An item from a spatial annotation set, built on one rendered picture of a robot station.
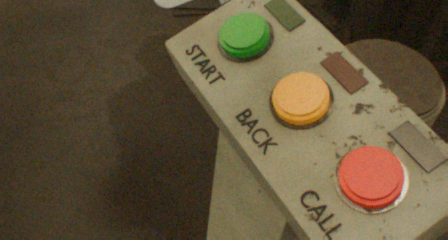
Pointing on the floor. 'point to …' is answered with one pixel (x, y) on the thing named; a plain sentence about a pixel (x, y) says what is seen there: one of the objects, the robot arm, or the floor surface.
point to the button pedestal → (300, 137)
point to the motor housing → (377, 14)
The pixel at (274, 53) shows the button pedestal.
